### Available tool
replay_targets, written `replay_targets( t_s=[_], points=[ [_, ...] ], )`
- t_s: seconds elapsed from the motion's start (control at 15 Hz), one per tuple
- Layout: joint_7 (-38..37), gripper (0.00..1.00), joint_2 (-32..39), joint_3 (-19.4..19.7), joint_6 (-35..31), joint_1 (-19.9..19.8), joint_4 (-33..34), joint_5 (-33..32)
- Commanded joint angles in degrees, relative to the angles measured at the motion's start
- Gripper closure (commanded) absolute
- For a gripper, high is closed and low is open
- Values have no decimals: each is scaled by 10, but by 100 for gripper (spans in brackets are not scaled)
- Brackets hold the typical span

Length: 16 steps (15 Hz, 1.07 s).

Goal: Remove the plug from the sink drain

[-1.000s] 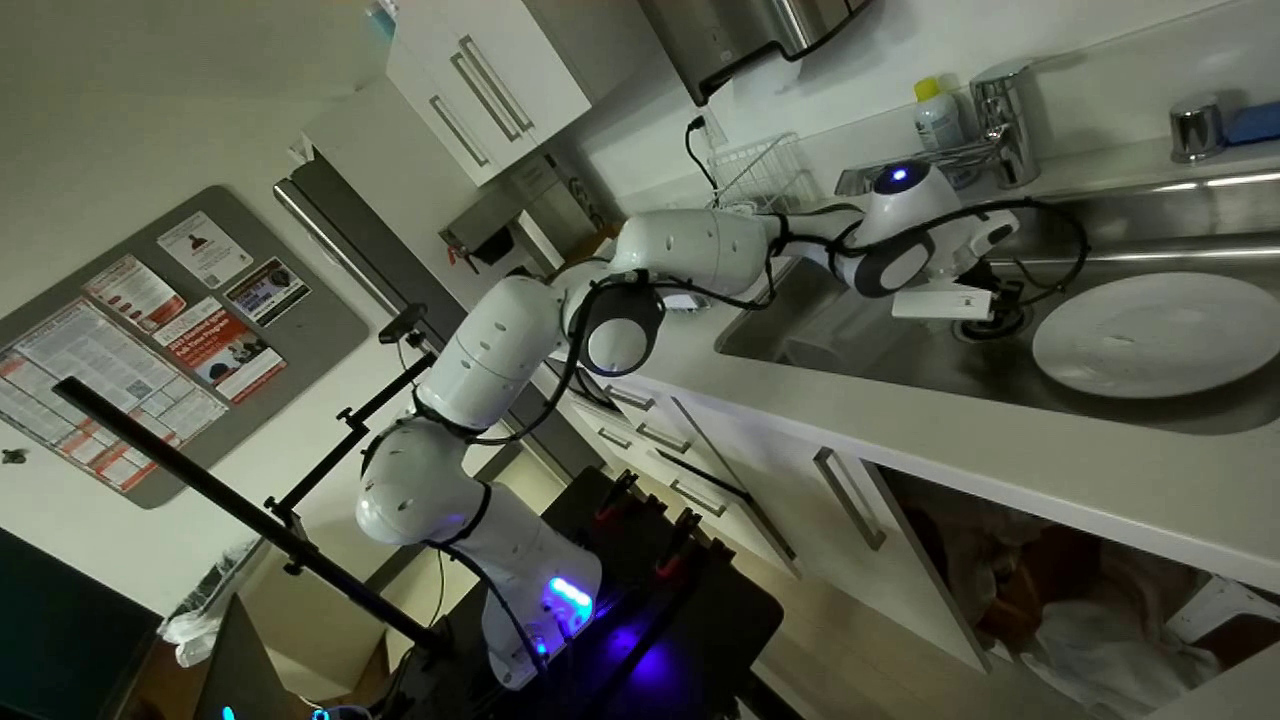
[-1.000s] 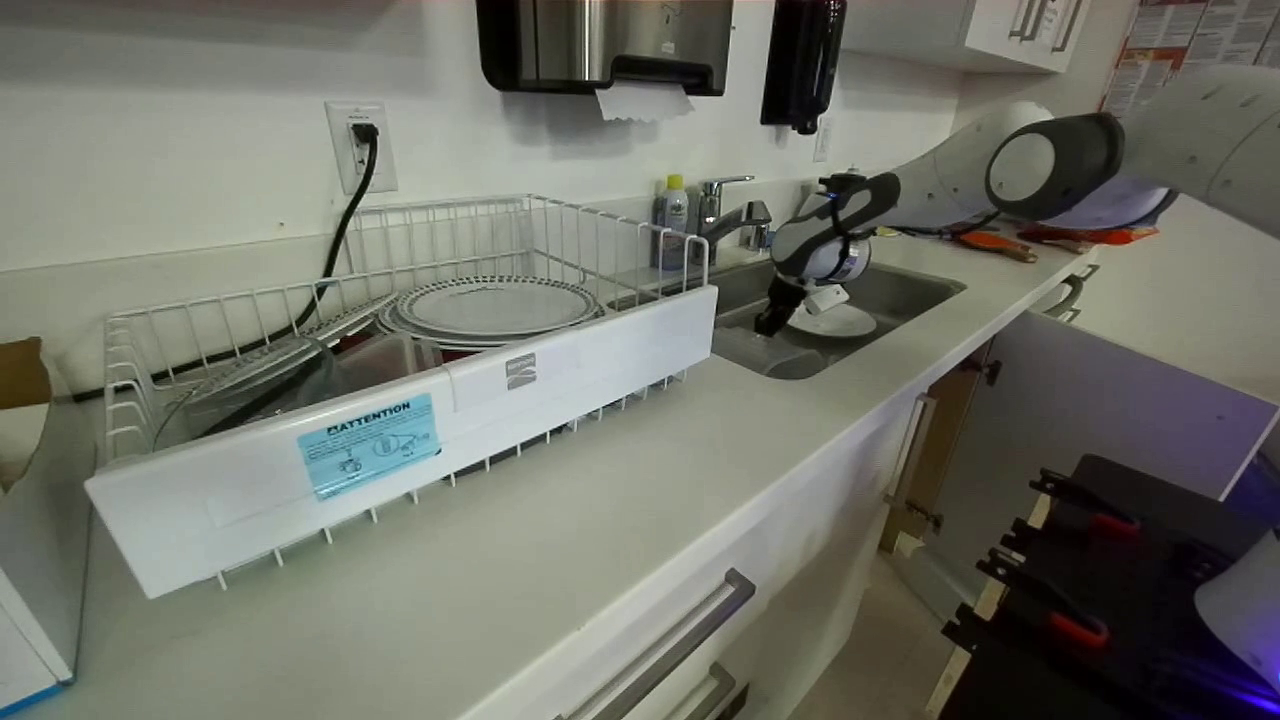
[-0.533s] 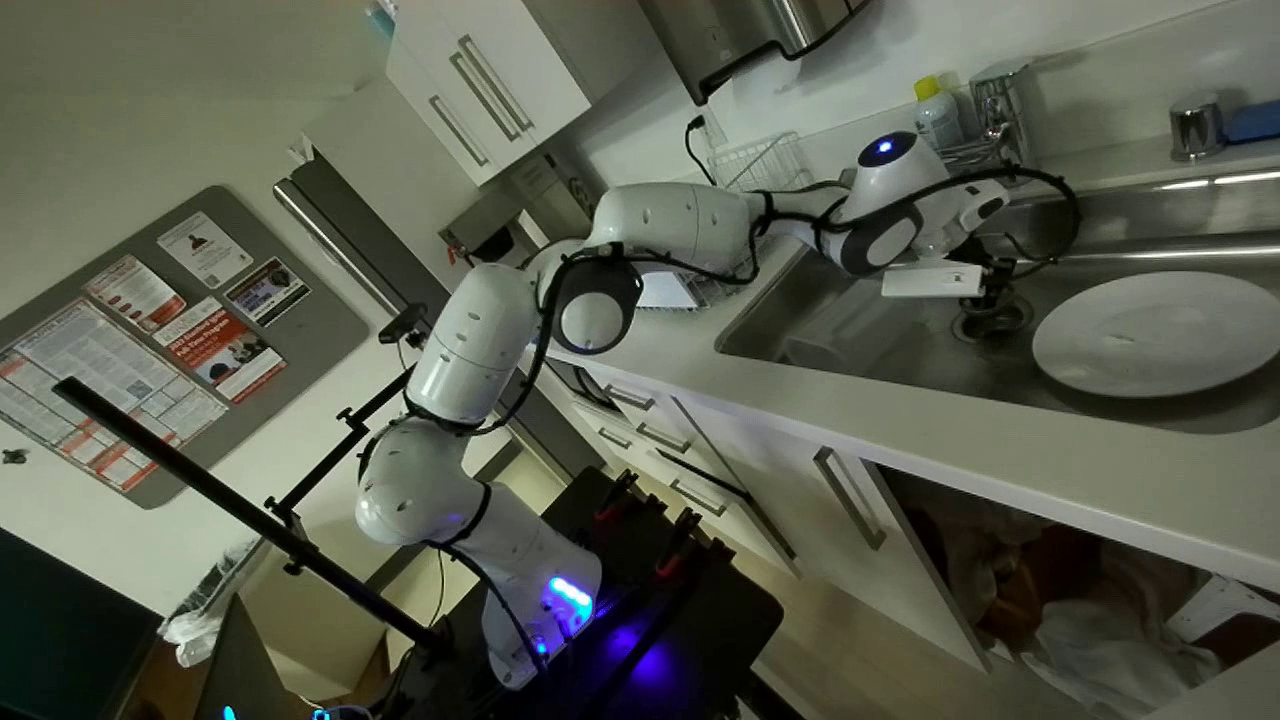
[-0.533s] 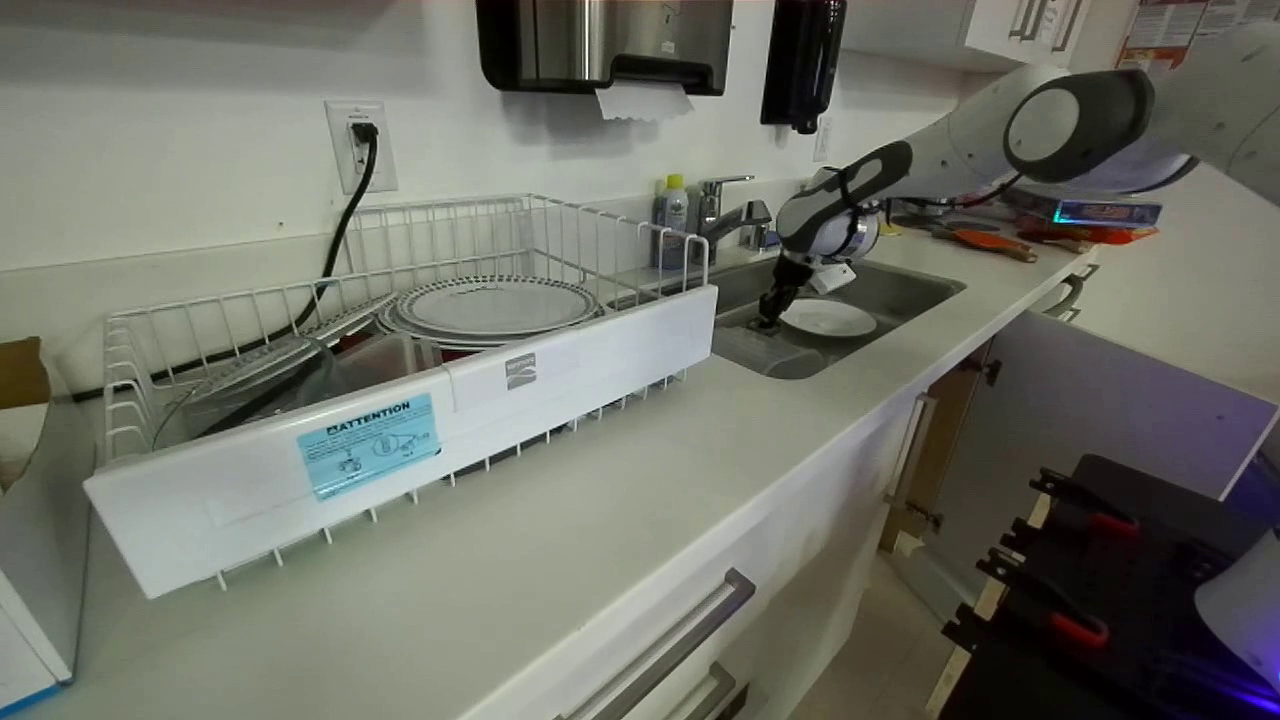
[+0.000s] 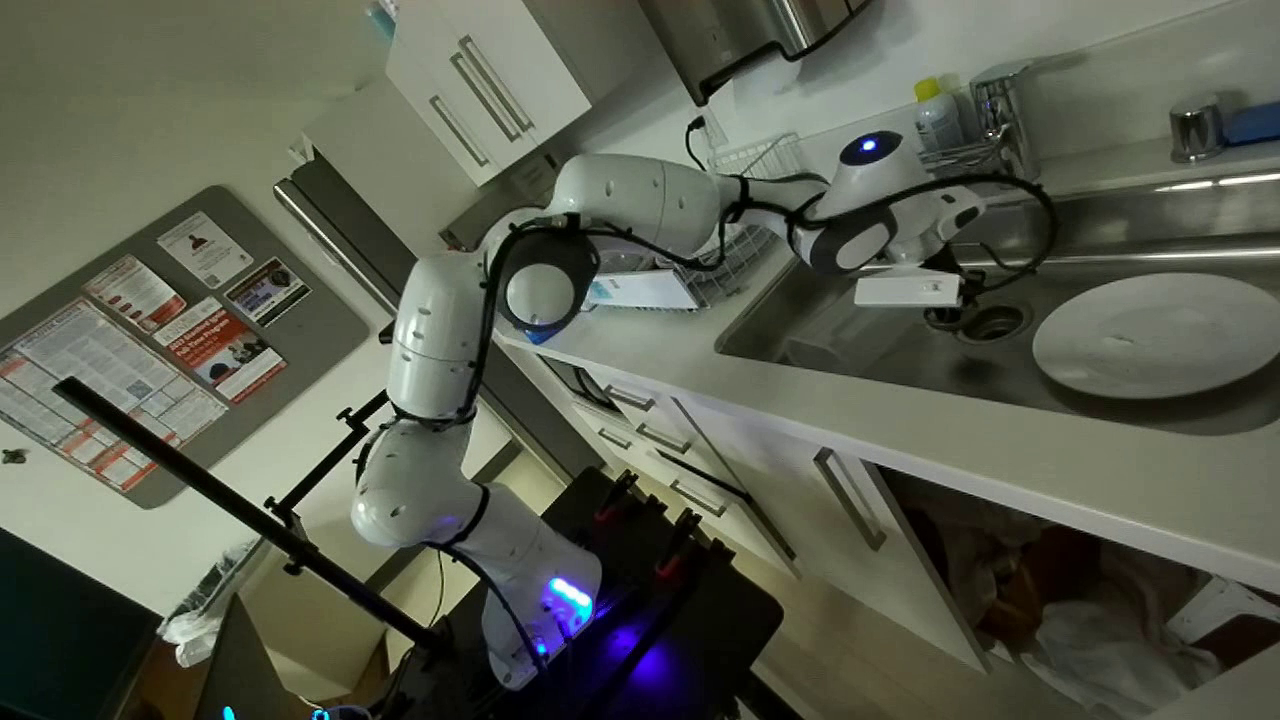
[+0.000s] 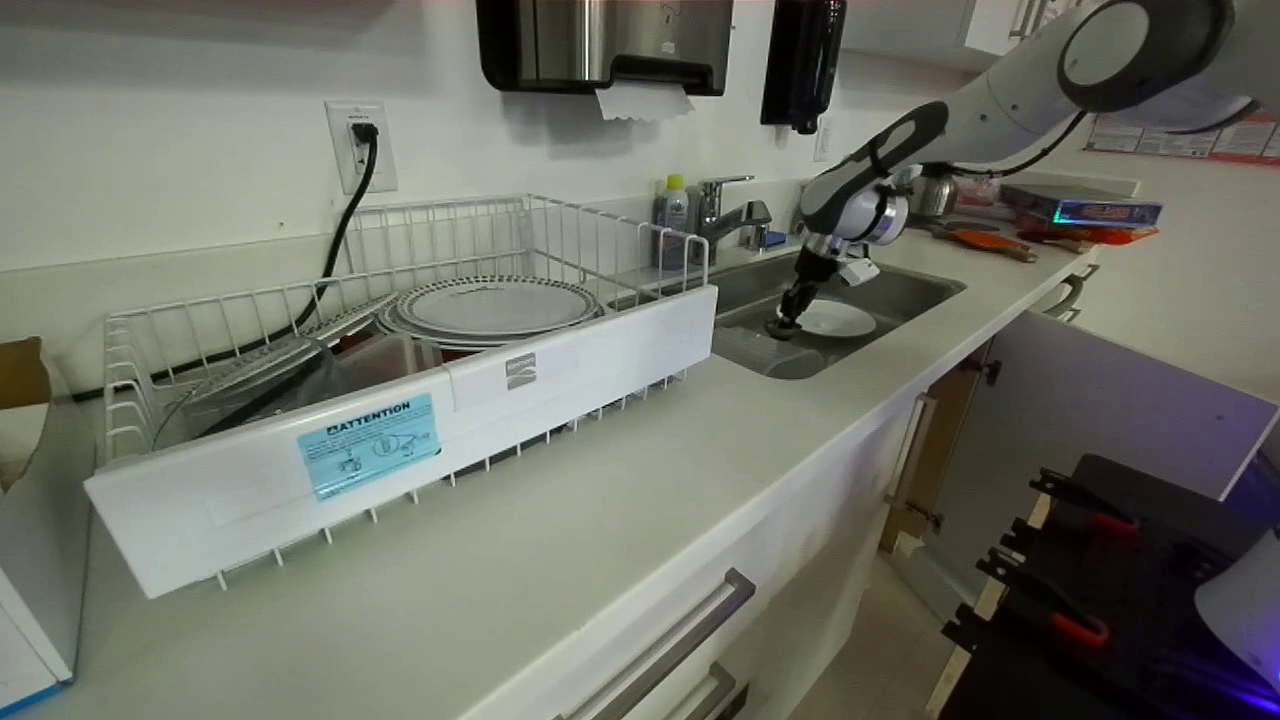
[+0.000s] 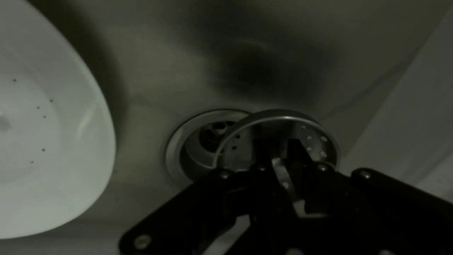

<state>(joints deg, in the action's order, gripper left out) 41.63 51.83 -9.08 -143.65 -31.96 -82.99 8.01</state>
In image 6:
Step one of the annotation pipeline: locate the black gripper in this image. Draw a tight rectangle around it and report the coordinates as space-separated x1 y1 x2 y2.
769 234 862 335

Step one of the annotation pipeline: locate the chrome sink faucet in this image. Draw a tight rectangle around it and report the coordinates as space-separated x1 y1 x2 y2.
689 173 775 271

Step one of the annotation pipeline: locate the stainless steel sink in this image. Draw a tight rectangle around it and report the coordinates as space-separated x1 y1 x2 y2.
709 246 969 385

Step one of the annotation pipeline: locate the white round plate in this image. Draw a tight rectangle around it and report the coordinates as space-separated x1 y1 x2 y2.
786 294 883 344

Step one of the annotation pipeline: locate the yellow capped soap bottle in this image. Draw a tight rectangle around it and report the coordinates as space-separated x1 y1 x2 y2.
650 173 699 277

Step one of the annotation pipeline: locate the small steel cup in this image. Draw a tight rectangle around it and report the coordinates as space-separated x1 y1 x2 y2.
910 168 962 225

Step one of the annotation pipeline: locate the white paper towel sheet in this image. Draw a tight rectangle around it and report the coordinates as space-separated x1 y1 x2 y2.
594 78 699 126

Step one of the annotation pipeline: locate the dark rimmed white plate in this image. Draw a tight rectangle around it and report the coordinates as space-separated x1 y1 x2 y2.
394 277 606 344

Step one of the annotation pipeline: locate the dark blue flat box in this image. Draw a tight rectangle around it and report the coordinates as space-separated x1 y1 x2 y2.
997 177 1170 233

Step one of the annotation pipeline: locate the white open cabinet door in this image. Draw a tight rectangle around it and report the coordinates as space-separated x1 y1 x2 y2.
924 312 1280 502

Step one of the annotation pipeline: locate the steel paper towel dispenser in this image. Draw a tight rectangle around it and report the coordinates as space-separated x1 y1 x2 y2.
474 0 738 100

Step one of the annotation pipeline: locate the black robot cart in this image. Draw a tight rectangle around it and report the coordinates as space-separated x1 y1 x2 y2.
938 453 1280 720

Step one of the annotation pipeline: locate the grey metal tray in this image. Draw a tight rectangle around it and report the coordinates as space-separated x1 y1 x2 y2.
153 290 406 446

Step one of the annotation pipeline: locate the brown cardboard box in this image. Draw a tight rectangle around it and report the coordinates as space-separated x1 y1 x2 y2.
0 335 57 491

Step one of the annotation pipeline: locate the white and blue box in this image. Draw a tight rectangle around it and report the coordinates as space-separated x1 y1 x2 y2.
0 563 79 720

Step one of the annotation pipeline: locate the orange handled tool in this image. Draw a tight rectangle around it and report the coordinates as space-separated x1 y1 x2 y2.
934 216 1044 262

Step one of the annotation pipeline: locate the black wall soap dispenser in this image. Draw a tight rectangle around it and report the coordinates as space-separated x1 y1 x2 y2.
756 0 851 137

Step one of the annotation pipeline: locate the white wire dish rack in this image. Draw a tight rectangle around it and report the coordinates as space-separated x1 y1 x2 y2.
92 191 718 590

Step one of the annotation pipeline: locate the silver cabinet handle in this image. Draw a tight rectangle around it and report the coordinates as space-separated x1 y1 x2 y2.
1037 261 1106 325

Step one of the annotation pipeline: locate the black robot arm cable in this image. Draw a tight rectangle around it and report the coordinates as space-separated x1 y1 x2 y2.
950 106 1096 179

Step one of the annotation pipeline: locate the silver drawer bar handle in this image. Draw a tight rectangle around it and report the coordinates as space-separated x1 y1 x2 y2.
557 567 762 720
666 658 754 720

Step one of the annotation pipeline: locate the red handled black clamp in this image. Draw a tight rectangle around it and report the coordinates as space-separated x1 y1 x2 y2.
1026 464 1143 540
976 543 1117 655

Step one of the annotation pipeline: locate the black power cord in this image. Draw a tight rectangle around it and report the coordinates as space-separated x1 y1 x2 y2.
286 118 384 335

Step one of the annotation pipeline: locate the white wall outlet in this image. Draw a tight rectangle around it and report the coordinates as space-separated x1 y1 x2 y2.
320 95 401 200

